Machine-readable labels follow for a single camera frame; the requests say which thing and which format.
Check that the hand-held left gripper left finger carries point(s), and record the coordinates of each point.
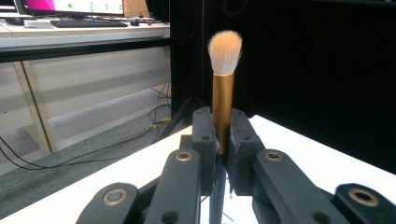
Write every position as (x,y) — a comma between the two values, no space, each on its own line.
(204,146)

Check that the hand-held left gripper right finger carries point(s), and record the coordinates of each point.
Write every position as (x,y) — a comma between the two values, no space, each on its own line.
(246,149)

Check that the orange-tipped black makeup brush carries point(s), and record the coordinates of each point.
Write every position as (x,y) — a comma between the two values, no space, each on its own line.
(223,93)

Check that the white table cover board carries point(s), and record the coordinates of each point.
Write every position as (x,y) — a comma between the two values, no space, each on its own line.
(327,155)

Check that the black curtain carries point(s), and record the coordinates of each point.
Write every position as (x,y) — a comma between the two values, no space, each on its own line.
(311,62)

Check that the black keyboard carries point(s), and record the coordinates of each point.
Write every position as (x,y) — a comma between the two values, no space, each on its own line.
(88,23)

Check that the white desk with wooden leg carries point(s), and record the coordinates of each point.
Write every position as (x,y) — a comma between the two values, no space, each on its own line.
(77,34)

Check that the computer monitor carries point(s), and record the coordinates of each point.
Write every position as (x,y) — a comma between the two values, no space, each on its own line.
(87,6)

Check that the black horizontal frame bar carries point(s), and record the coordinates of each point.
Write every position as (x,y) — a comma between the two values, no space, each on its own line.
(77,49)

